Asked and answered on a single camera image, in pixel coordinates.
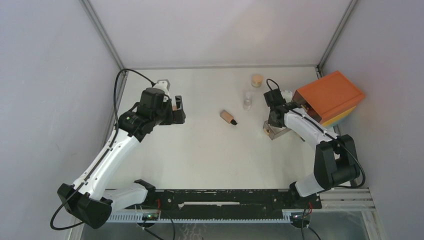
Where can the round beige powder jar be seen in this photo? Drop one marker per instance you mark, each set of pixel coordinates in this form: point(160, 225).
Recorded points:
point(257, 80)

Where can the clear small bottle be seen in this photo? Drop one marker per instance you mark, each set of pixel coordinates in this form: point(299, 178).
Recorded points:
point(247, 101)

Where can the orange clear drawer organizer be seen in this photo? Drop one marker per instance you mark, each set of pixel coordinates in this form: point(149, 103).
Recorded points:
point(327, 100)

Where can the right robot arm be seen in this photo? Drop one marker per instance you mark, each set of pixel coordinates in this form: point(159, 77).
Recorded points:
point(335, 156)

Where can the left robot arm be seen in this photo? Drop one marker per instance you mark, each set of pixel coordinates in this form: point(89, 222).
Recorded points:
point(89, 200)

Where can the beige foundation tube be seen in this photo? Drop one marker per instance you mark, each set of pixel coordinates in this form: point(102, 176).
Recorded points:
point(228, 117)

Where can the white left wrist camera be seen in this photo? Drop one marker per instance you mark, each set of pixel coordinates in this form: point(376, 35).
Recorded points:
point(164, 85)

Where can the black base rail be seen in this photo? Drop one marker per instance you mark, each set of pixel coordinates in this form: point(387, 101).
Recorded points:
point(226, 204)

